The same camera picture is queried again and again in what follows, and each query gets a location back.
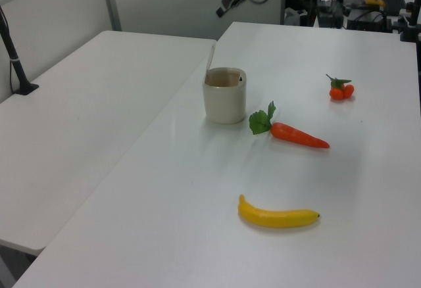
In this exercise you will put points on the yellow banana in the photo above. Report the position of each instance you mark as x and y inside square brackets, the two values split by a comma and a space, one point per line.
[276, 219]

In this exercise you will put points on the orange mandarin cluster with leaves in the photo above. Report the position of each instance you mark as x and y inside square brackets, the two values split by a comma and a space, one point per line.
[336, 94]

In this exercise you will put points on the black electronics box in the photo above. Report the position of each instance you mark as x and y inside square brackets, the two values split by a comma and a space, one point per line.
[368, 21]

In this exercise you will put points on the black upright pole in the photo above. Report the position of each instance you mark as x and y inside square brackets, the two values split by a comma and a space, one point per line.
[340, 2]

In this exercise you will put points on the beige hinged bin lid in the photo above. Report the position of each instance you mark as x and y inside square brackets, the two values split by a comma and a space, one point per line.
[210, 61]

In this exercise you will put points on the white garbage bin body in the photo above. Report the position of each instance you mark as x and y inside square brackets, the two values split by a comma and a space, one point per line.
[225, 104]

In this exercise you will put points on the yellow tool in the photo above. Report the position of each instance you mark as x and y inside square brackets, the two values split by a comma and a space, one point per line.
[374, 1]

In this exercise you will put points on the orange carrot with green leaves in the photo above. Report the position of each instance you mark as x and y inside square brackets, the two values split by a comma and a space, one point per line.
[296, 136]

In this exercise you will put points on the black pole stand with base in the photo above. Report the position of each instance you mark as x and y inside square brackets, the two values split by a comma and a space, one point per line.
[16, 67]

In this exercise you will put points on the black clamp stand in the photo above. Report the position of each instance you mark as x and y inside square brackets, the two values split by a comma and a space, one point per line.
[411, 28]

